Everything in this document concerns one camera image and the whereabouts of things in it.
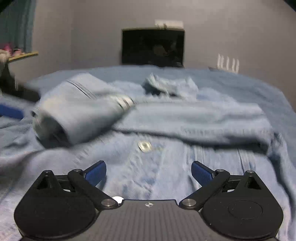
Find light blue denim shirt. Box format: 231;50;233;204
1;73;295;240

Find blue fleece bed blanket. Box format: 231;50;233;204
0;64;296;149

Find white wifi router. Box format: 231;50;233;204
217;54;240;74

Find wooden shelf with clutter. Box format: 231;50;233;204
1;43;39;63

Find white box above television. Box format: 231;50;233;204
154;20;184;29

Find teal window curtain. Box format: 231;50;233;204
1;0;37;52

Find black wall television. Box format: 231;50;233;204
121;28;185;68

